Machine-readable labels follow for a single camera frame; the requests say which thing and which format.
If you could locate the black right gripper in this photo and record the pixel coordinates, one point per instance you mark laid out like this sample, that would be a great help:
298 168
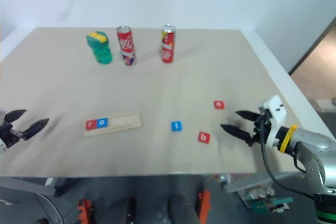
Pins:
262 129

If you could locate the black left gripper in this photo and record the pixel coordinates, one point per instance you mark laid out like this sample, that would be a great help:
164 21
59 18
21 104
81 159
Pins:
10 136

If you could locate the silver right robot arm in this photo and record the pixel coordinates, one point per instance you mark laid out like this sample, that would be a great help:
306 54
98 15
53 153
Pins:
315 142

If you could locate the red letter tile o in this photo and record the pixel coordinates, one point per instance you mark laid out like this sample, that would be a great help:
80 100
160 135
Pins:
219 104

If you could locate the red letter tile b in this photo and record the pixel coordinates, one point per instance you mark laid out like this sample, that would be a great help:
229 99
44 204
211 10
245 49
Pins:
204 137

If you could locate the red letter tile r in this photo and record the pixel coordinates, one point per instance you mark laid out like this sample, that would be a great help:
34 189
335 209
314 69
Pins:
90 124

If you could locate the blue letter tile t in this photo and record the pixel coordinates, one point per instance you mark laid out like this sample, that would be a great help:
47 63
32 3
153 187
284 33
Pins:
176 126

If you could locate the blue letter tile o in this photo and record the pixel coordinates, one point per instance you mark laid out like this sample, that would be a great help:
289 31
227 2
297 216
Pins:
102 123

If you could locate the wooden letter tray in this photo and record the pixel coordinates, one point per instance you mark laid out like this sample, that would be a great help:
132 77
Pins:
123 122

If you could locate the green circuit board part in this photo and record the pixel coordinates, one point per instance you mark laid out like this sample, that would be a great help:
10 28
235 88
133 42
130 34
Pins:
270 204

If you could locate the orange and black device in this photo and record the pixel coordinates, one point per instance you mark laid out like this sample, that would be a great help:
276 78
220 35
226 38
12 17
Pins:
204 205
85 211

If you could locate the beige table cover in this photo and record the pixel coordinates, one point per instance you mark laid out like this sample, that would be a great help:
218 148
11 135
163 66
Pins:
147 90

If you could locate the green bottle with yellow lid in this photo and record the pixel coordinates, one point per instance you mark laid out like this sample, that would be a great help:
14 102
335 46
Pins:
101 49

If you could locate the red and yellow drink can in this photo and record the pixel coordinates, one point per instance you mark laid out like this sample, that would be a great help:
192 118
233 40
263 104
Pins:
168 45

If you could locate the red Coca-Cola can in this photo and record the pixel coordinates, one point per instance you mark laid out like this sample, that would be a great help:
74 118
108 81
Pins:
126 45

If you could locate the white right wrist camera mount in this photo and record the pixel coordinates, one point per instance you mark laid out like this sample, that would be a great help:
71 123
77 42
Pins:
275 113

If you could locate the grey metal table bracket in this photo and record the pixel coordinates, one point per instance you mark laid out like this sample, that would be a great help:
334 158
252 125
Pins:
252 182

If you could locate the grey metal table frame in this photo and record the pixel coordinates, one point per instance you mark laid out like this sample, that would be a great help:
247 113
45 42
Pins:
29 190

